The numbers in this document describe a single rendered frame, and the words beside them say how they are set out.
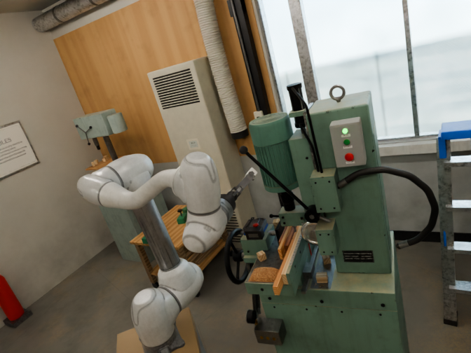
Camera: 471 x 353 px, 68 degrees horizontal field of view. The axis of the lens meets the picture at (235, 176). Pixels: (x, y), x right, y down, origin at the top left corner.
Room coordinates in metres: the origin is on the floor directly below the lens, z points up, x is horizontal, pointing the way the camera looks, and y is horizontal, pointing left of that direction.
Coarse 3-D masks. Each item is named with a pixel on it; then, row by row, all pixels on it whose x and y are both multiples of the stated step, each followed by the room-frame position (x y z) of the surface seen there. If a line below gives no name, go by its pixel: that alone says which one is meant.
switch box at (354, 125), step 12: (336, 120) 1.19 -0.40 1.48; (348, 120) 1.15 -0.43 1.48; (360, 120) 1.14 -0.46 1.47; (336, 132) 1.15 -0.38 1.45; (348, 132) 1.13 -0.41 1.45; (360, 132) 1.11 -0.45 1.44; (336, 144) 1.15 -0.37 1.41; (360, 144) 1.11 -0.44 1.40; (336, 156) 1.15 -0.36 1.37; (360, 156) 1.12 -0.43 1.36
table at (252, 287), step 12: (276, 240) 1.48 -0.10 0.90; (264, 252) 1.41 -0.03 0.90; (276, 252) 1.39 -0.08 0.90; (264, 264) 1.32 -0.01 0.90; (276, 264) 1.30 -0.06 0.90; (300, 264) 1.27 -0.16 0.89; (300, 276) 1.24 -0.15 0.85; (252, 288) 1.22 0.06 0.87; (264, 288) 1.20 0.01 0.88; (288, 288) 1.15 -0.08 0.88
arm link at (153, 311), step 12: (132, 300) 1.28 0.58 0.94; (144, 300) 1.25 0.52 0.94; (156, 300) 1.26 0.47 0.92; (168, 300) 1.29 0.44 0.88; (132, 312) 1.25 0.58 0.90; (144, 312) 1.22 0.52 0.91; (156, 312) 1.23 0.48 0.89; (168, 312) 1.26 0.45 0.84; (144, 324) 1.21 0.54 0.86; (156, 324) 1.21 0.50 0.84; (168, 324) 1.25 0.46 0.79; (144, 336) 1.21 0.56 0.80; (156, 336) 1.21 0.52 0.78; (168, 336) 1.24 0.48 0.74
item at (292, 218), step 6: (282, 210) 1.44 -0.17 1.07; (294, 210) 1.41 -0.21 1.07; (300, 210) 1.40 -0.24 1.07; (282, 216) 1.41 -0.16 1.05; (288, 216) 1.41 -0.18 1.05; (294, 216) 1.39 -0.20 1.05; (300, 216) 1.38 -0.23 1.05; (282, 222) 1.42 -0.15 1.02; (288, 222) 1.41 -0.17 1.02; (294, 222) 1.39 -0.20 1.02
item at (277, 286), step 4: (296, 228) 1.47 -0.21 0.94; (292, 244) 1.35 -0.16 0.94; (288, 248) 1.33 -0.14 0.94; (288, 252) 1.30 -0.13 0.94; (284, 260) 1.25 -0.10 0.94; (284, 264) 1.23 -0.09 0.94; (280, 268) 1.21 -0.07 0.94; (280, 272) 1.18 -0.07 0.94; (280, 276) 1.16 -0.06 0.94; (276, 280) 1.14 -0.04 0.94; (280, 280) 1.14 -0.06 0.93; (276, 284) 1.12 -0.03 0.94; (280, 284) 1.13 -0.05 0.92; (276, 288) 1.10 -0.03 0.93; (280, 288) 1.12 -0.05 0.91; (276, 292) 1.10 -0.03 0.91
